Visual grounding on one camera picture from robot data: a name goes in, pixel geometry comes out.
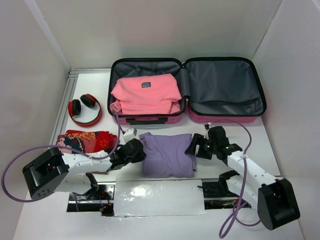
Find purple shirt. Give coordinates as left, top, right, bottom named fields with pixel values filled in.
left=139, top=132, right=197, bottom=178

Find pink hoodie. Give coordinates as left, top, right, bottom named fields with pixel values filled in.
left=109, top=73, right=182, bottom=115

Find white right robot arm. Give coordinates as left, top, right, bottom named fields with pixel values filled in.
left=185, top=124, right=301, bottom=230

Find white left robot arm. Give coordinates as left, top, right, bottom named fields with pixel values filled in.
left=22, top=138, right=146, bottom=201

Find red patterned folded blanket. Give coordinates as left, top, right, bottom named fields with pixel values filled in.
left=55, top=130, right=118, bottom=154

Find pink hard-shell suitcase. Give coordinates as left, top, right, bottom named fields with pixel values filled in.
left=107, top=56, right=267, bottom=125

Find red black headphones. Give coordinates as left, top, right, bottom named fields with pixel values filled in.
left=67, top=93, right=103, bottom=128

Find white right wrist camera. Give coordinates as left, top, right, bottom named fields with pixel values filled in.
left=204, top=122, right=212, bottom=139

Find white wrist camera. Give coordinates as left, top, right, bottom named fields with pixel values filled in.
left=204, top=122, right=212, bottom=139
left=123, top=127, right=137, bottom=143

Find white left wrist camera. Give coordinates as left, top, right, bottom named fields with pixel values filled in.
left=123, top=127, right=137, bottom=143

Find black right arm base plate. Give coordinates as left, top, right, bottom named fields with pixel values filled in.
left=197, top=170, right=239, bottom=210

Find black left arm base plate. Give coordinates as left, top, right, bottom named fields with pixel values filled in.
left=66, top=181, right=116, bottom=217

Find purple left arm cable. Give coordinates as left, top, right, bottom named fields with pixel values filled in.
left=1, top=109, right=126, bottom=212

